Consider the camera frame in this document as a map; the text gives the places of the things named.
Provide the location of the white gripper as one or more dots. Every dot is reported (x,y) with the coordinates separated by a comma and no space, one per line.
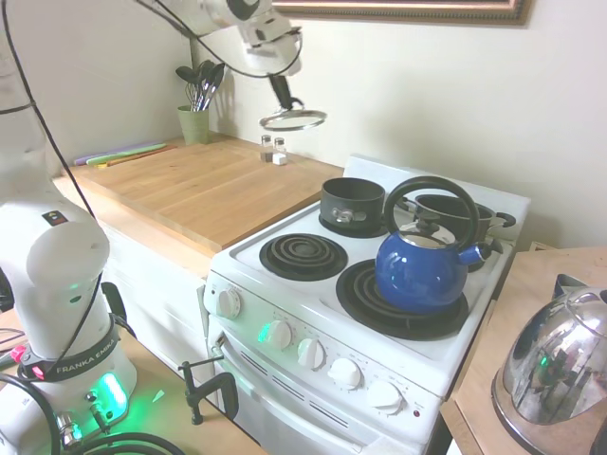
(270,54)

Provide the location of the green utensil holder cup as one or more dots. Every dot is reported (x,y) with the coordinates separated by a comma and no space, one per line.
(194,125)

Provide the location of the blue enamel tea kettle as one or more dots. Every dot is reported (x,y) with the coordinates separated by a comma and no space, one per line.
(417,275)

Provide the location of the white electric stove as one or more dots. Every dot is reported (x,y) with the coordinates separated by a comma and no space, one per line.
(427,355)

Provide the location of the black slotted spatula utensil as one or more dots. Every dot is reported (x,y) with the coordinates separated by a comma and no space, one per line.
(207,71)

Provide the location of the green flexible cutting mat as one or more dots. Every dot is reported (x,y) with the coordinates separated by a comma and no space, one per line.
(137,152)

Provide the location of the large black coil burner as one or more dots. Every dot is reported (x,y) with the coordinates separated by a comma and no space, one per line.
(360,298)

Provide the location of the small black coil burner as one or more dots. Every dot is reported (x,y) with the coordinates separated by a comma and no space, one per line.
(303,258)

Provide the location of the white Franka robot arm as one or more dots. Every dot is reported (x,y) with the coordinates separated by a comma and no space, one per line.
(61,265)

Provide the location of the white stove knob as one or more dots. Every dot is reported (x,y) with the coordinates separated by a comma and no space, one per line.
(346,373)
(311,353)
(281,334)
(385,397)
(229,301)

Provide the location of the white base cabinet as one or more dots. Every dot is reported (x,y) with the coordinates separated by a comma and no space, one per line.
(156,303)

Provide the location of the black spoon utensil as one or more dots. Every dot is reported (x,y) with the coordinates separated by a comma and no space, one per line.
(184,72)

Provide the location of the salt shaker with white contents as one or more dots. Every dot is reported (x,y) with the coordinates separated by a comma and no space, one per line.
(279,151)

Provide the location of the dark springform pan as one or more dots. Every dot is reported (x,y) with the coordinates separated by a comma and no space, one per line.
(351,201)

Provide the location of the orange flexible cutting mat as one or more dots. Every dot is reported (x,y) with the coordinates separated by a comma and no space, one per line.
(142,155)

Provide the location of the black C-clamp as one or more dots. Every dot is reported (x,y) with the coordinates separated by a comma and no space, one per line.
(223,386)

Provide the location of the glass pot lid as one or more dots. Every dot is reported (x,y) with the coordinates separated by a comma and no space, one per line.
(293,120)

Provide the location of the pepper shaker with dark contents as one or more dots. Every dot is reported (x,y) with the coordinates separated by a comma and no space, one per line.
(266,146)

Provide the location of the shiny steel kettle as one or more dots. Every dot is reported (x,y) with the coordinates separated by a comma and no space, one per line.
(555,360)

